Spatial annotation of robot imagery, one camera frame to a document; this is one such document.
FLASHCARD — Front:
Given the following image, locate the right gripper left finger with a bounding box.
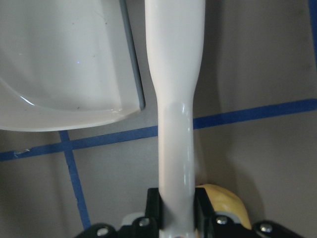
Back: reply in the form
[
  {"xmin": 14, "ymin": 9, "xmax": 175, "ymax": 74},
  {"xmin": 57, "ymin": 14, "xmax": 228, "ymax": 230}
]
[{"xmin": 77, "ymin": 188, "xmax": 162, "ymax": 238}]

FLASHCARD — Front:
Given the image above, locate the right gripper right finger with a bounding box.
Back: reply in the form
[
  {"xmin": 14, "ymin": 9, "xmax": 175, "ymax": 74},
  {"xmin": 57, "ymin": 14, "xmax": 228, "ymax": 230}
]
[{"xmin": 195, "ymin": 188, "xmax": 302, "ymax": 238}]

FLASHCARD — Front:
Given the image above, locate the white plastic dustpan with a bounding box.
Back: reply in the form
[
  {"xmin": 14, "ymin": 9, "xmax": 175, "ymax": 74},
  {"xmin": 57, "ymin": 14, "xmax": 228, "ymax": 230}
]
[{"xmin": 0, "ymin": 0, "xmax": 145, "ymax": 132}]

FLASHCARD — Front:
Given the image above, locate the white hand brush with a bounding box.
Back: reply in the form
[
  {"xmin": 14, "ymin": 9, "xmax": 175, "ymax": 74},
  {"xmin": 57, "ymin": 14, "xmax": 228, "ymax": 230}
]
[{"xmin": 145, "ymin": 0, "xmax": 206, "ymax": 238}]

